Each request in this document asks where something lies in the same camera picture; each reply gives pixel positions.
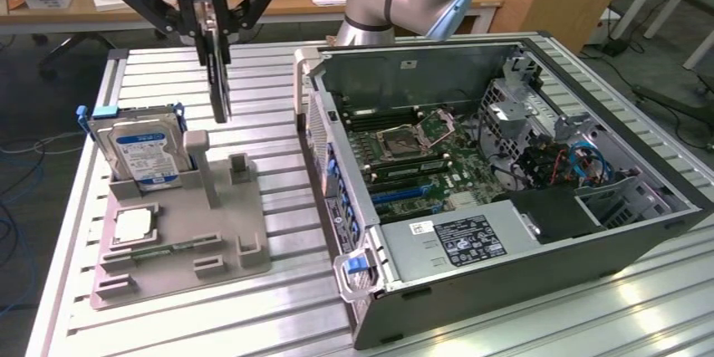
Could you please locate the black graphics card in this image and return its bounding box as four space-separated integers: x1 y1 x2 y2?
194 0 234 125

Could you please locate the wooden desk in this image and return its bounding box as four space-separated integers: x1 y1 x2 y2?
0 0 503 47

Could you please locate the black chair base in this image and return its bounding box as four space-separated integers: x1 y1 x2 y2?
32 29 169 79

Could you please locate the black RAM slot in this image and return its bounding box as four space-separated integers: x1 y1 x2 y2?
349 116 421 132
343 107 418 122

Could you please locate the hard disk in blue caddy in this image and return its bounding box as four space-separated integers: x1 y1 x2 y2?
76 101 194 193

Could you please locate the CPU socket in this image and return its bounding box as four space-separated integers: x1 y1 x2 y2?
378 125 430 158

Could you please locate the silver metal disk bay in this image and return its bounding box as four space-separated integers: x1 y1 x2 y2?
477 55 565 153

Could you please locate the blue expansion slot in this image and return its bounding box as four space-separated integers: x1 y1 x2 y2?
371 187 426 204

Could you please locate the silver CPU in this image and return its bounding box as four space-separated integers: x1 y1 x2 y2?
114 208 159 244

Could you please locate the green motherboard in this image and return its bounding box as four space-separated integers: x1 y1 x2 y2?
339 99 524 224

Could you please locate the green RAM stick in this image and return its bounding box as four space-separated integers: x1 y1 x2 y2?
131 239 221 258

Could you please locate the grey plastic parts rack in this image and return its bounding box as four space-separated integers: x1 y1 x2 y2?
91 129 275 311

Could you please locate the white box with red button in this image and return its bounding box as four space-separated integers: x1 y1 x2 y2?
590 9 624 47

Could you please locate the grey power supply unit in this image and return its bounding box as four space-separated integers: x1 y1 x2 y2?
367 200 546 285

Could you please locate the black metal stand foot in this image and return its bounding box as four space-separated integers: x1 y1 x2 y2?
633 84 714 120

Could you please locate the grey plastic disk bay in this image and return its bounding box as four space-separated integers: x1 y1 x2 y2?
574 176 672 229

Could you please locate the open black PC case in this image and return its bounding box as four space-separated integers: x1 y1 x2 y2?
294 37 714 352

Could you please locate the red wire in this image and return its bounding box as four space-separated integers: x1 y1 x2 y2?
550 143 566 183

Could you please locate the blue wire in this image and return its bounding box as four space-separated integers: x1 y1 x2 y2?
568 141 616 186

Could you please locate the blue floor cable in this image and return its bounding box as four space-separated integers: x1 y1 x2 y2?
0 139 50 317

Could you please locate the white table frame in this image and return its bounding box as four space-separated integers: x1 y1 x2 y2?
610 0 714 70

